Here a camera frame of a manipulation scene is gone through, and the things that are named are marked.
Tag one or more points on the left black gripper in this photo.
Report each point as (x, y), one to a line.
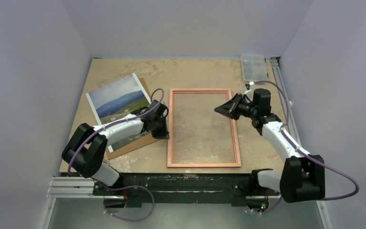
(163, 134)

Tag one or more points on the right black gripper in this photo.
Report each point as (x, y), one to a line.
(238, 106)

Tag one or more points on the red picture frame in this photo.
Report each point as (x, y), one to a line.
(170, 121)

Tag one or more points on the clear glass sheet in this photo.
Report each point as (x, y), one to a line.
(201, 135)

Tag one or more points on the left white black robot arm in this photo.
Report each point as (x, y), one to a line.
(85, 150)

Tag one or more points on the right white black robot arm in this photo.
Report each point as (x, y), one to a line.
(303, 177)

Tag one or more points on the landscape photo print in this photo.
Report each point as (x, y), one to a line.
(99, 96)

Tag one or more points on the brown cardboard backing board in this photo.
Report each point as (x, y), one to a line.
(126, 95)

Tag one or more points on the clear plastic organizer box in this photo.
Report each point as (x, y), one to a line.
(253, 67)

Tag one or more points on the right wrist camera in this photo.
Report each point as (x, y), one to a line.
(260, 103)

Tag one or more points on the black mounting base plate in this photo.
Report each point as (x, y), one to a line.
(238, 190)

